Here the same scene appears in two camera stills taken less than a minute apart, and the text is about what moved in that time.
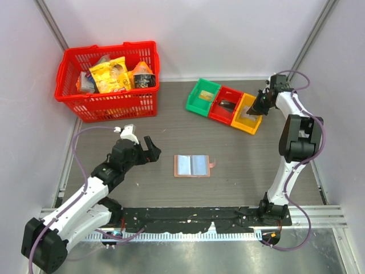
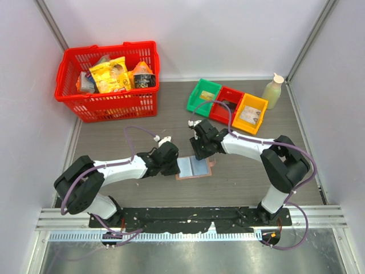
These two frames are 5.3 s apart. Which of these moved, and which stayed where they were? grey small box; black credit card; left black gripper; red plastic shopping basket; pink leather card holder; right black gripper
Moved: right black gripper; left black gripper
Stayed: black credit card; grey small box; red plastic shopping basket; pink leather card holder
